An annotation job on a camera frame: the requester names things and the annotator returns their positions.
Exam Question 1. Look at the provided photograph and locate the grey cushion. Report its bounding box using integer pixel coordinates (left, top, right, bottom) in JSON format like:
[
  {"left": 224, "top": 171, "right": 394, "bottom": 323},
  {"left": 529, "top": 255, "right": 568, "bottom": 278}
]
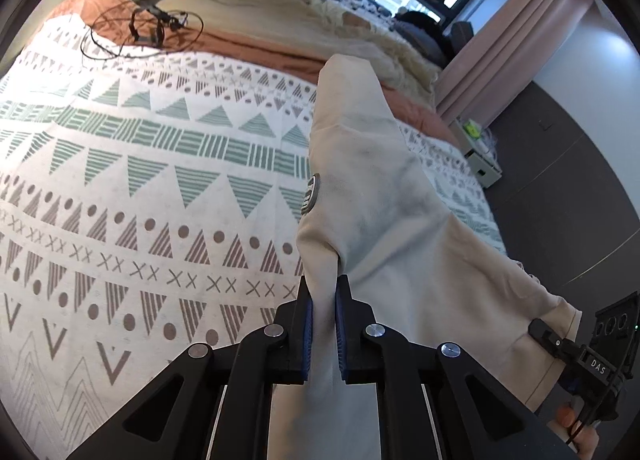
[{"left": 447, "top": 20, "right": 473, "bottom": 54}]

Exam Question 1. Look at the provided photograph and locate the beige duvet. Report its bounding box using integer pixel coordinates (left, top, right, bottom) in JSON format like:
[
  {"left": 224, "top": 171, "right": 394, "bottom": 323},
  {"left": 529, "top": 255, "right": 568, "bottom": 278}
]
[{"left": 172, "top": 0, "right": 443, "bottom": 91}]

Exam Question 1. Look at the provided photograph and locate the pink curtain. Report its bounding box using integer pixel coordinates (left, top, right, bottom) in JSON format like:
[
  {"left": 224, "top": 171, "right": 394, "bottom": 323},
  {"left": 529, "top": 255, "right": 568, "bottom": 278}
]
[{"left": 435, "top": 0, "right": 596, "bottom": 121}]

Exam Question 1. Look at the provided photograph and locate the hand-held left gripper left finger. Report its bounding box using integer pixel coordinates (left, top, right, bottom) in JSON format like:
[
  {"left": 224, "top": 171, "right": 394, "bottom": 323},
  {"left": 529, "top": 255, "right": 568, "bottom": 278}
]
[{"left": 65, "top": 275, "right": 315, "bottom": 460}]

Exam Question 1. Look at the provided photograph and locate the person's right hand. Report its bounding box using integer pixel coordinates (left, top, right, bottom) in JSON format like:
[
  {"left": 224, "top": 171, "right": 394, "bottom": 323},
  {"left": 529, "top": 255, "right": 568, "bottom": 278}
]
[{"left": 556, "top": 400, "right": 601, "bottom": 460}]

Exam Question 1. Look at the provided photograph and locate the beige jacket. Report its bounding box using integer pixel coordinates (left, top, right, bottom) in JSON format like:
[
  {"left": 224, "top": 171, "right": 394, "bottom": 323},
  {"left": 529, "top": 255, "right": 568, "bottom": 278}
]
[{"left": 267, "top": 54, "right": 583, "bottom": 460}]

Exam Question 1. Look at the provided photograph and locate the white nightstand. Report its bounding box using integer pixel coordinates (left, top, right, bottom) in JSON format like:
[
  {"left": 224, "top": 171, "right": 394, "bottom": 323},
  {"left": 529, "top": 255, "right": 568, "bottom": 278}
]
[{"left": 457, "top": 117, "right": 503, "bottom": 186}]

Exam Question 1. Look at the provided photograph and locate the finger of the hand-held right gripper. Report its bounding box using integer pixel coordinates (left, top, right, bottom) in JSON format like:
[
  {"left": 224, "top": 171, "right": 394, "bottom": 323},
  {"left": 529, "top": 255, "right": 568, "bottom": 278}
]
[{"left": 529, "top": 320, "right": 583, "bottom": 363}]

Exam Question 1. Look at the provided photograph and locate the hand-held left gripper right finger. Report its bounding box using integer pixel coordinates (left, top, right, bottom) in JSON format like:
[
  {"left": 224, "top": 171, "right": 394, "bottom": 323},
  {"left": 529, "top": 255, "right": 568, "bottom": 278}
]
[{"left": 335, "top": 274, "right": 581, "bottom": 460}]

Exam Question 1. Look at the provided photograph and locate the spotted white cloth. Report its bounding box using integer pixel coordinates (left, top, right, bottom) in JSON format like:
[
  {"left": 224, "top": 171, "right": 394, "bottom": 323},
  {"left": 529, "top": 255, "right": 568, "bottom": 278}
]
[{"left": 330, "top": 0, "right": 396, "bottom": 21}]

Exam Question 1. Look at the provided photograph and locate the patterned geometric blanket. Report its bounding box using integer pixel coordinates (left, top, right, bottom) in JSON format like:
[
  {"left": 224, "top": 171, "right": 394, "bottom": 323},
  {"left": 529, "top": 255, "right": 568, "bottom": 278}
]
[{"left": 0, "top": 15, "right": 508, "bottom": 443}]

